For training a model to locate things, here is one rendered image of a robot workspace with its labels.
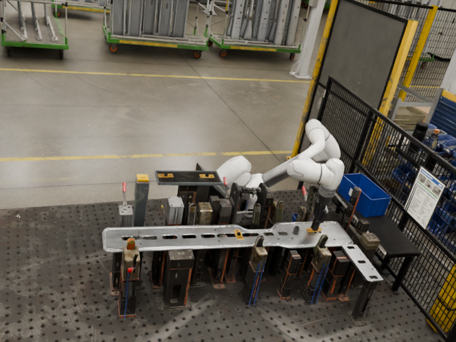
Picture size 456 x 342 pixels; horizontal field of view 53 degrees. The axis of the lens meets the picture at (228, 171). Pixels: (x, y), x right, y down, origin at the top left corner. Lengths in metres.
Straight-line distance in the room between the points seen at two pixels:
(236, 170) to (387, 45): 2.07
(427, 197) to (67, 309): 1.98
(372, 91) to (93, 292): 3.18
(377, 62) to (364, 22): 0.46
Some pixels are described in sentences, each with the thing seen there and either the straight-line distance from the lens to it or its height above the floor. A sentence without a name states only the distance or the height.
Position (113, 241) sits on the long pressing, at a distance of 2.37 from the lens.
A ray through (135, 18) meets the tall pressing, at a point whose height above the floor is 0.62.
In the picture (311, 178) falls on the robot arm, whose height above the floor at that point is 1.37.
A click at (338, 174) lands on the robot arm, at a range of 2.47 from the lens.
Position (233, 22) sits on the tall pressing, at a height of 0.64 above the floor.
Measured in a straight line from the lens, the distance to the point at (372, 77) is 4.64.
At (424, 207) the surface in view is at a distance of 2.81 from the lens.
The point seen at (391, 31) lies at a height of 1.85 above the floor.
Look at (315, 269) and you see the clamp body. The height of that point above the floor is 0.93.
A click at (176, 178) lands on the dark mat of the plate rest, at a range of 2.61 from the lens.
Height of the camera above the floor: 2.47
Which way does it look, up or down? 28 degrees down
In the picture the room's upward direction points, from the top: 11 degrees clockwise
